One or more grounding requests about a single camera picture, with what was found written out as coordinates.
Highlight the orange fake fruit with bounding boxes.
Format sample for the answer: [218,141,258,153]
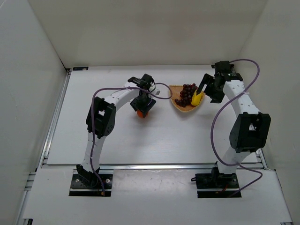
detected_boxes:
[136,111,148,118]

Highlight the yellow fake lemon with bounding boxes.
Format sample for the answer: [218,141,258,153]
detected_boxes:
[191,91,203,106]

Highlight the dark red fake grapes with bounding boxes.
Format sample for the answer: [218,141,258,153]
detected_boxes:
[174,83,197,107]

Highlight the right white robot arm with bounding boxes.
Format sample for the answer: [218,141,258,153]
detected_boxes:
[192,61,271,189]

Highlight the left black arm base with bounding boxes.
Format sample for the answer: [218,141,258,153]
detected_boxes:
[69,172,113,197]

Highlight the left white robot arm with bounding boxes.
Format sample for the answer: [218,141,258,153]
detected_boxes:
[76,74,159,188]

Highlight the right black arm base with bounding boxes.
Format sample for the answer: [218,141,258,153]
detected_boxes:
[191,167,242,199]

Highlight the woven orange fruit basket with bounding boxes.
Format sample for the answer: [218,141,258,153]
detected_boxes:
[169,83,205,113]

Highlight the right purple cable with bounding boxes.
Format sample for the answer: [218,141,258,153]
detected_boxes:
[210,58,262,194]

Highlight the left black corner bracket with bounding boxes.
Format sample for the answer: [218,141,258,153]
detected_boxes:
[72,67,89,71]

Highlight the right aluminium frame rail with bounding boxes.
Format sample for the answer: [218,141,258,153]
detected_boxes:
[256,149,294,225]

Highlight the aluminium frame rail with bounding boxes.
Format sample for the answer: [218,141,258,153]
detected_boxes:
[100,164,215,170]
[14,68,72,225]
[256,149,294,225]

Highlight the front aluminium frame rail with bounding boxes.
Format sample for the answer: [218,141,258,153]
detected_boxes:
[100,164,215,170]

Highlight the left aluminium frame rail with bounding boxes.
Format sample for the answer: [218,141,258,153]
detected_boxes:
[14,68,72,225]

